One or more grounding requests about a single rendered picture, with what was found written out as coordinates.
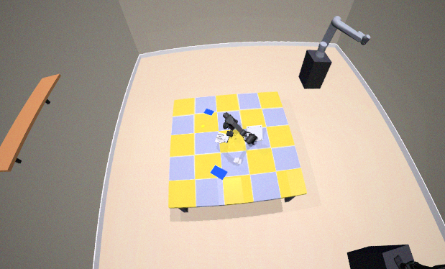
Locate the blue flat rectangular plate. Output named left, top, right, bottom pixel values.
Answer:
left=204, top=109, right=214, bottom=115

